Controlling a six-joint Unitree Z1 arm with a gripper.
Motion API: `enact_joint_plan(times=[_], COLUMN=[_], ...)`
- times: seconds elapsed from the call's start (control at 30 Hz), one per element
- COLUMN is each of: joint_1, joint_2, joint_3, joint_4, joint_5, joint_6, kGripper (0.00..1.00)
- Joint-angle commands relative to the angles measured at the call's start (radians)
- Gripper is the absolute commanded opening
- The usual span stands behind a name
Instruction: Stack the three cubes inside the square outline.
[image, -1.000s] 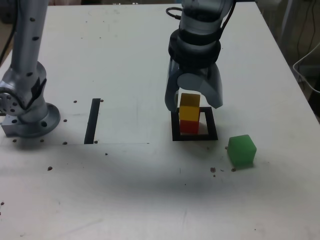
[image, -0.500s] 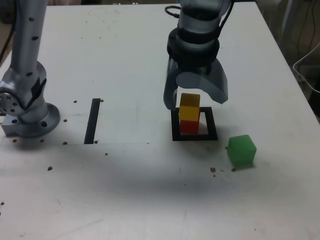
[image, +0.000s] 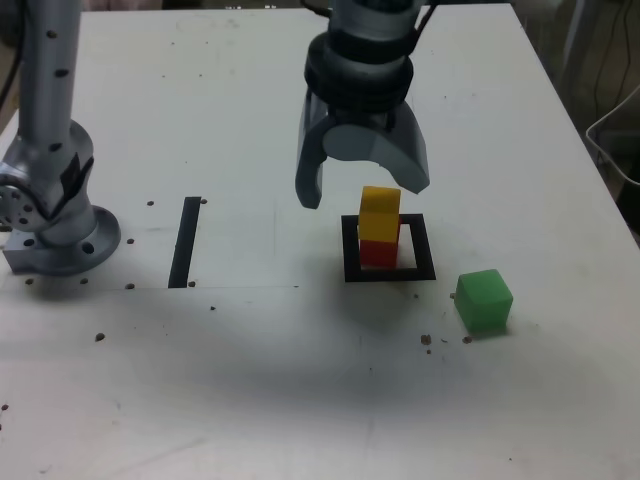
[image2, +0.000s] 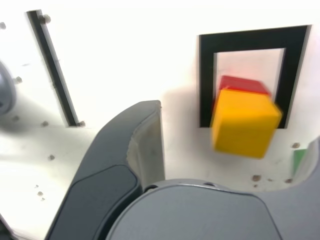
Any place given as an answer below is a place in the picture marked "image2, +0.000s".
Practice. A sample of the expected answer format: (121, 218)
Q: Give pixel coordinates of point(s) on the black tape square outline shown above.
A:
(207, 75)

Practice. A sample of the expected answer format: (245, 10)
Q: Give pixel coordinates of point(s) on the red cube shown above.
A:
(240, 83)

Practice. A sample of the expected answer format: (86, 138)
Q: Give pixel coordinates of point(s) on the black tape strip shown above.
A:
(50, 62)

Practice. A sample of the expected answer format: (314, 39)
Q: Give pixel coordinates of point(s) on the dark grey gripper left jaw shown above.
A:
(105, 162)

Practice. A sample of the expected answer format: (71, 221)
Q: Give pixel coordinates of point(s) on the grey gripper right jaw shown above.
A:
(200, 215)

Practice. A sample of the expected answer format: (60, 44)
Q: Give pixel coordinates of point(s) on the yellow cube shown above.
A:
(242, 125)

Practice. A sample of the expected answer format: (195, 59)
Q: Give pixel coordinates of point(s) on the green cube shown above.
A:
(298, 160)

